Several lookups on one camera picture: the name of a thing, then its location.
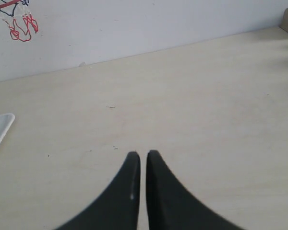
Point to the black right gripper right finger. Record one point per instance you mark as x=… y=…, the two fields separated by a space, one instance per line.
x=170 y=206

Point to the red mini basketball hoop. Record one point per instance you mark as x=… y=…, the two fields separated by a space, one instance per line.
x=19 y=19

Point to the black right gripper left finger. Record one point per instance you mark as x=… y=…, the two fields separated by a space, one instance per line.
x=117 y=207

